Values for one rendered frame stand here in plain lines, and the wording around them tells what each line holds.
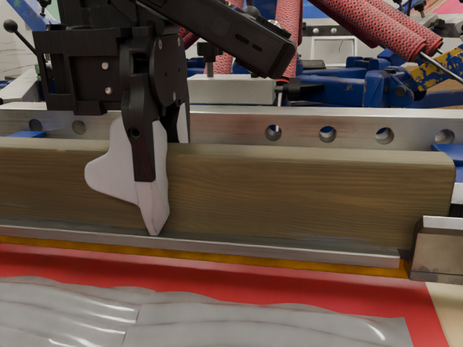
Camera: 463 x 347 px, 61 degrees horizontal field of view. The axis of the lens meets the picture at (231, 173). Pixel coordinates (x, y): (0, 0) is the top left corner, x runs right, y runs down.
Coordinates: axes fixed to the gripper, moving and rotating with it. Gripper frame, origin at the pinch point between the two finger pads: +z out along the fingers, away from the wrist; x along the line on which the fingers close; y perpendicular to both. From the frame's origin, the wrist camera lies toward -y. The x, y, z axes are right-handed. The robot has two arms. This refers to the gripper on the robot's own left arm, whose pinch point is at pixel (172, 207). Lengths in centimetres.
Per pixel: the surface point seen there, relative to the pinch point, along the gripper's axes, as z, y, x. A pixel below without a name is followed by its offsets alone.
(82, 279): 5.2, 7.0, 3.5
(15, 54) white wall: 12, 338, -412
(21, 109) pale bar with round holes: -3.5, 29.4, -21.4
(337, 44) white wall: 7, -41, -412
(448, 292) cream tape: 5.5, -21.4, 0.8
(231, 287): 5.3, -5.2, 2.7
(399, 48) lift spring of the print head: -9, -28, -58
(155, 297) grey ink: 4.8, 0.0, 5.3
